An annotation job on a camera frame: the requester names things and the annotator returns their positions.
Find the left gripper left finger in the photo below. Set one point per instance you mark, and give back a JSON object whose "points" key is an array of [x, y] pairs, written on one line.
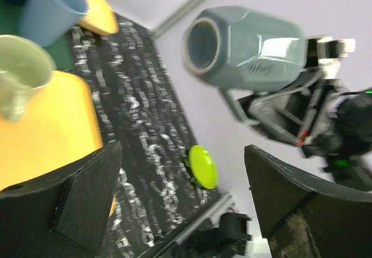
{"points": [[63, 213]]}

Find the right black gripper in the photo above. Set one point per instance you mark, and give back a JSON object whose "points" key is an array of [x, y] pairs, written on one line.
{"points": [[296, 115]]}

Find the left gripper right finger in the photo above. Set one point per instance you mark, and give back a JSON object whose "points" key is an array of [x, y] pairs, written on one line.
{"points": [[302, 215]]}

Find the grey faceted mug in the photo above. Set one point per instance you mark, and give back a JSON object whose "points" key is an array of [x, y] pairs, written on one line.
{"points": [[234, 47]]}

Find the sage green mug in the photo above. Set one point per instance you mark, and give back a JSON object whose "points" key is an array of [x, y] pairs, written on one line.
{"points": [[26, 68]]}

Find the lime green plate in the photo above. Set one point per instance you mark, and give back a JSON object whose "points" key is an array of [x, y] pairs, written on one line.
{"points": [[203, 167]]}

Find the orange plastic tray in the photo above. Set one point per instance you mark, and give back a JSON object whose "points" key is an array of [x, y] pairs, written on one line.
{"points": [[59, 126]]}

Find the yellow square bowl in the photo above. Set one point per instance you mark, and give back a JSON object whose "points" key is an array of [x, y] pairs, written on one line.
{"points": [[99, 18]]}

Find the dark green mat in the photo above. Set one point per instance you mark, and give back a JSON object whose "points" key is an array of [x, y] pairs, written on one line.
{"points": [[61, 51]]}

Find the light blue plastic cup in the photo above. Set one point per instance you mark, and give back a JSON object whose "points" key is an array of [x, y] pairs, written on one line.
{"points": [[45, 21]]}

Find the right aluminium frame post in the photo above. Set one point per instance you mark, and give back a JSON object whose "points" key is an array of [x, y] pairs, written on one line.
{"points": [[175, 17]]}

